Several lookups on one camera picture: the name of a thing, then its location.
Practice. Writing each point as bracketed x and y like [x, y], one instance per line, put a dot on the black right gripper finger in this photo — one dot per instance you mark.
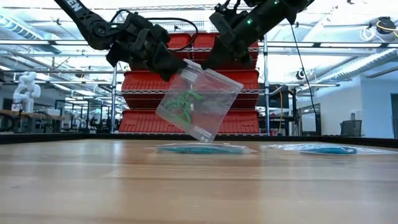
[220, 56]

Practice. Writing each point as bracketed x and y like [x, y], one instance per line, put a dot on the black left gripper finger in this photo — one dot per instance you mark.
[168, 63]

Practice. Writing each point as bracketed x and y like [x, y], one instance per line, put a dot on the clear plastic zip bag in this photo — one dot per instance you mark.
[280, 146]
[217, 102]
[152, 148]

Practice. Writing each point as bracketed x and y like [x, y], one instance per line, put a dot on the green rubber band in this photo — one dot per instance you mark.
[186, 115]

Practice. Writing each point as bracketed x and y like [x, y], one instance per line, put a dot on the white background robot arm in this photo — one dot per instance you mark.
[26, 90]

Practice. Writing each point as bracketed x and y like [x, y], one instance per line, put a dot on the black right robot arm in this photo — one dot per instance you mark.
[273, 12]

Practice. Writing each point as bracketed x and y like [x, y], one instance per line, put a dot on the red plastic storage bin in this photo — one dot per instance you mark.
[140, 81]
[140, 121]
[242, 123]
[202, 40]
[250, 77]
[180, 39]

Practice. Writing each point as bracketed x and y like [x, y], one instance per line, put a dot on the black monitor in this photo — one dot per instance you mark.
[273, 96]

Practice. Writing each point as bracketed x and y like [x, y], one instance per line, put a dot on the wooden workbench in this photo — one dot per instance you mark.
[31, 115]

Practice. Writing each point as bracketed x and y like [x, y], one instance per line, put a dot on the grey office chair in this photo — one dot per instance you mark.
[350, 128]

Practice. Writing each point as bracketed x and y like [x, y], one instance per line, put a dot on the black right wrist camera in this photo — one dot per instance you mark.
[230, 7]

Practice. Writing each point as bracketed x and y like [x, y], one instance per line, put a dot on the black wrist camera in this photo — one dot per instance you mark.
[155, 32]
[230, 7]

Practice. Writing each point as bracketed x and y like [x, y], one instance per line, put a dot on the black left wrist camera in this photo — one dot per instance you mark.
[155, 32]

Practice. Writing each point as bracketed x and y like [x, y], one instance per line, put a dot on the black aluminium table frame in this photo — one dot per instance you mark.
[56, 137]

